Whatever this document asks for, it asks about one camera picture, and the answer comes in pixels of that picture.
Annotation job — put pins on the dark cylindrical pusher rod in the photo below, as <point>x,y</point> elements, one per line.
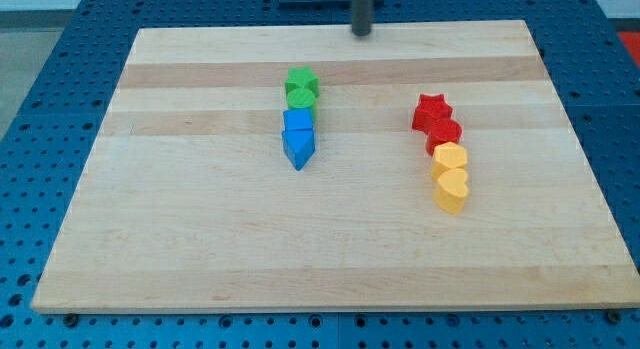
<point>361,17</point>

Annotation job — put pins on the red star block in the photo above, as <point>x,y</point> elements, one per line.
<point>429,109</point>

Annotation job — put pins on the blue cube block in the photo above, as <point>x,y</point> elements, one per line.
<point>298,119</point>

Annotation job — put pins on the green cylinder block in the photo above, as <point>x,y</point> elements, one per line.
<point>302,98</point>

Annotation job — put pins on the red cylinder block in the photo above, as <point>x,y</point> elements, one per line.
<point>442,131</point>

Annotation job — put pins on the blue triangle block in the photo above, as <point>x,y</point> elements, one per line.
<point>298,146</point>

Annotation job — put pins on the yellow hexagon block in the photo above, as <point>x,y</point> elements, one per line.
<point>448,156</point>

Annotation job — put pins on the yellow heart block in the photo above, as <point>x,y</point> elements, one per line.
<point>451,190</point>

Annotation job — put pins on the wooden board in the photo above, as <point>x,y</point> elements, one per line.
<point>188,204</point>

